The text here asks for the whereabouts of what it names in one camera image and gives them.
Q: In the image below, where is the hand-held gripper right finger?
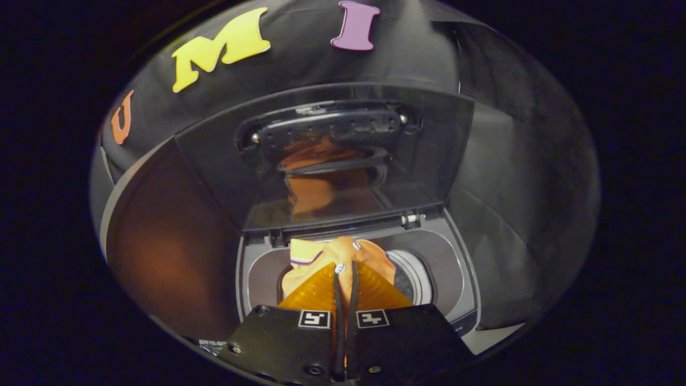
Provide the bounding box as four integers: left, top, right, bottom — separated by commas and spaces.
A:
347, 261, 475, 379

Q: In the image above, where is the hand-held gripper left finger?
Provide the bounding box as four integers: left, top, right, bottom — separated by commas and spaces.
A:
220, 262, 345, 384

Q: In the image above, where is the orange polo shirt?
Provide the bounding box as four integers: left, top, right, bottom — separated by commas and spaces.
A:
281, 236, 398, 311

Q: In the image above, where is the grey washing machine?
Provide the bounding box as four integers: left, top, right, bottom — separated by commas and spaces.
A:
236, 206, 481, 339

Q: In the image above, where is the dark washing machine lid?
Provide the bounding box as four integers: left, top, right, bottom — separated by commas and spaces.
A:
174, 83, 476, 235

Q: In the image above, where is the grey cabinet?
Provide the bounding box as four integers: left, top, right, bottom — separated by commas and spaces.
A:
99, 137, 243, 342

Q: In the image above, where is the black backdrop cloth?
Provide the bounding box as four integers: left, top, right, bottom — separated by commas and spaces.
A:
88, 0, 601, 330

